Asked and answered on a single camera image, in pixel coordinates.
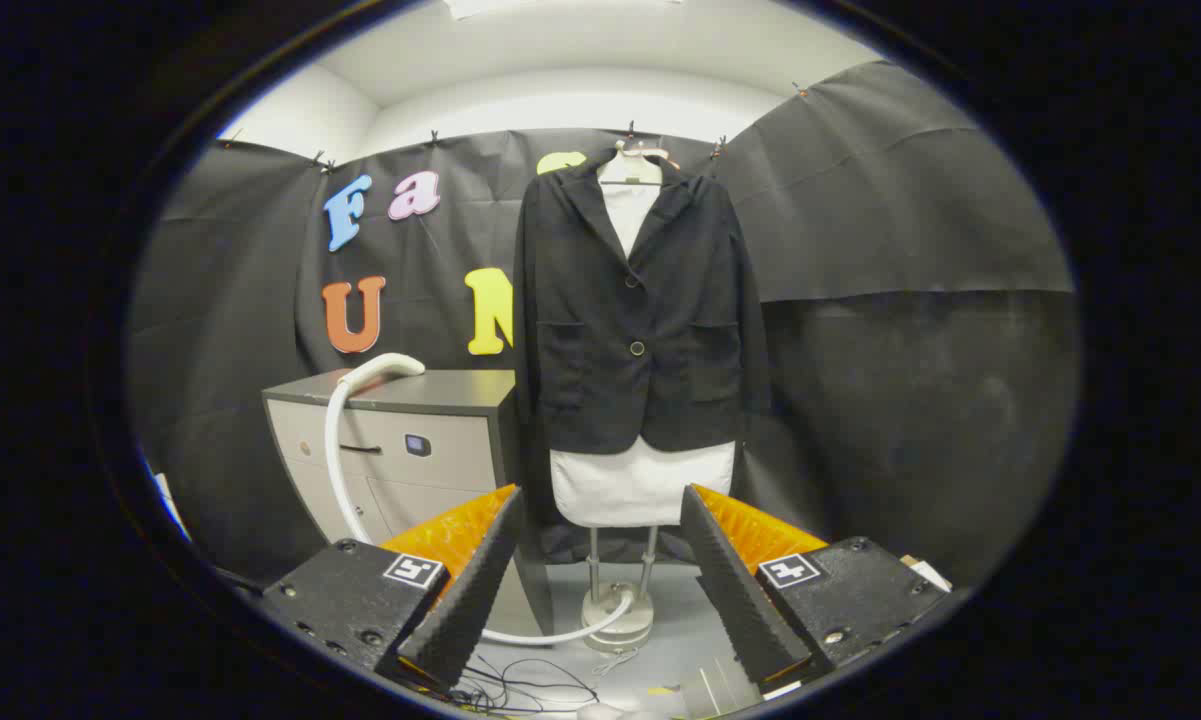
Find steamer stand base with poles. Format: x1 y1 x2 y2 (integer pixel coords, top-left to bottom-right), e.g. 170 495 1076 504
580 527 659 653

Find white steamer hanger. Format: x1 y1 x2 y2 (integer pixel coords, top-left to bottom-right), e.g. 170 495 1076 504
597 140 666 188

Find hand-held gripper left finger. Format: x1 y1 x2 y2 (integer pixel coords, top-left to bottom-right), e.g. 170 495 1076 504
260 484 526 691

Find grey cabinet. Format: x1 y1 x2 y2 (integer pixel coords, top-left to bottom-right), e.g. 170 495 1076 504
263 369 553 633

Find black backdrop cloth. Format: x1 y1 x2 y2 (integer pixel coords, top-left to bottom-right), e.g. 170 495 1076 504
128 60 1081 591

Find white garment steamer head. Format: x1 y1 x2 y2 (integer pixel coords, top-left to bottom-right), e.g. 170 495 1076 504
338 352 427 393

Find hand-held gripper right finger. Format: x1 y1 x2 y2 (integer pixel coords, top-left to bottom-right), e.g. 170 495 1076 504
680 484 953 687

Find white box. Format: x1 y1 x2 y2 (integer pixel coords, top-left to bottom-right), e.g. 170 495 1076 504
905 556 953 593

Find black jacket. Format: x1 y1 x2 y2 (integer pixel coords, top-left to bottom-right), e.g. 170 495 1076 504
513 148 773 461

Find black floor cables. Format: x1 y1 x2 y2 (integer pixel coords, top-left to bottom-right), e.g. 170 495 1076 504
450 655 601 713

